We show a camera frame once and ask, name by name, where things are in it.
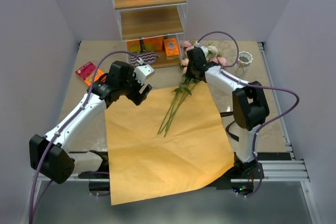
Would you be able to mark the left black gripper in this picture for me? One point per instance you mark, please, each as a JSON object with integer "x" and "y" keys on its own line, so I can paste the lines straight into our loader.
{"x": 137, "y": 97}

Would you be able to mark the pink orange snack box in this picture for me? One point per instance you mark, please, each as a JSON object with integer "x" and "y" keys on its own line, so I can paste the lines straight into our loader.
{"x": 86, "y": 71}

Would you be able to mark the white wire wooden shelf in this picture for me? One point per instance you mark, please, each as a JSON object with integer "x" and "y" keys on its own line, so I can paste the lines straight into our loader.
{"x": 141, "y": 19}

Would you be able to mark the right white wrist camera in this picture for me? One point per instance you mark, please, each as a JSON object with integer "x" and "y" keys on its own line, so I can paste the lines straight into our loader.
{"x": 204, "y": 49}

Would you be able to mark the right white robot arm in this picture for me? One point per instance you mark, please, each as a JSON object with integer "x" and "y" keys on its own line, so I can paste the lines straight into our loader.
{"x": 250, "y": 107}

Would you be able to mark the purple wavy sponge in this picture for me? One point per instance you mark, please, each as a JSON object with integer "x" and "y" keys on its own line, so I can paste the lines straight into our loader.
{"x": 143, "y": 58}

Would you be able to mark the orange box bottom middle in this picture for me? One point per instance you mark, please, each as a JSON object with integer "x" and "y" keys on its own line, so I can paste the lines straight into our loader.
{"x": 153, "y": 44}

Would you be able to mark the white ribbed vase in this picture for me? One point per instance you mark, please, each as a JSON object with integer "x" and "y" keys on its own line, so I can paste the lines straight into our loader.
{"x": 244, "y": 61}

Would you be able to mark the orange box bottom right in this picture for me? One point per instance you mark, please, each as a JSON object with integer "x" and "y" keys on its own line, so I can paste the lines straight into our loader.
{"x": 171, "y": 48}

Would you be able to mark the orange box bottom left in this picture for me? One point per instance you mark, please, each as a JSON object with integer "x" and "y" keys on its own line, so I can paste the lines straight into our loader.
{"x": 134, "y": 46}

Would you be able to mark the pink flower bouquet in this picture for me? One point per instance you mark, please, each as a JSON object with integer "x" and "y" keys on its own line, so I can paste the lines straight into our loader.
{"x": 187, "y": 84}

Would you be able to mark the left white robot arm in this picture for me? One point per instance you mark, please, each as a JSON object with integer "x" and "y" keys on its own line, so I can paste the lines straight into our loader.
{"x": 94, "y": 102}

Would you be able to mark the orange wrapping paper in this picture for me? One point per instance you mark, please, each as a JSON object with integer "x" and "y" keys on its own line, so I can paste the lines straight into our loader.
{"x": 145, "y": 164}

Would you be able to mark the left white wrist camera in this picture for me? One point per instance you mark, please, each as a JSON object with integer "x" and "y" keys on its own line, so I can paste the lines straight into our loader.
{"x": 142, "y": 73}

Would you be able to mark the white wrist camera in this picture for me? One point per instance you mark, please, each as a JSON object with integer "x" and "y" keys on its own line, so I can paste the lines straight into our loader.
{"x": 142, "y": 73}
{"x": 204, "y": 49}

